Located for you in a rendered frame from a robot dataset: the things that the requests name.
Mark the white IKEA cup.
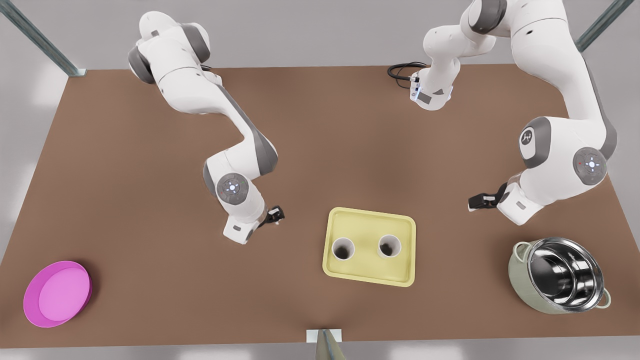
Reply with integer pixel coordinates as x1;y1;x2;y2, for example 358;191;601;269
377;234;402;259
331;237;356;261

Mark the pale yellow tray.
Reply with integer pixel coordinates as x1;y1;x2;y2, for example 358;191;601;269
322;207;417;288

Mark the pale green steel pot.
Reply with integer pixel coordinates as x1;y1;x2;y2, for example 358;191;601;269
508;237;612;315

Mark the pink round bowl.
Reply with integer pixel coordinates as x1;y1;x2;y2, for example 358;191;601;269
23;260;93;329

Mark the silver frame post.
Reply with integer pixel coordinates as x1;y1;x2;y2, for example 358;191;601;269
0;0;87;78
305;328;347;360
575;0;635;53

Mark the black cable loop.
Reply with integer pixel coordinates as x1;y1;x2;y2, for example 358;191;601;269
387;62;429;91

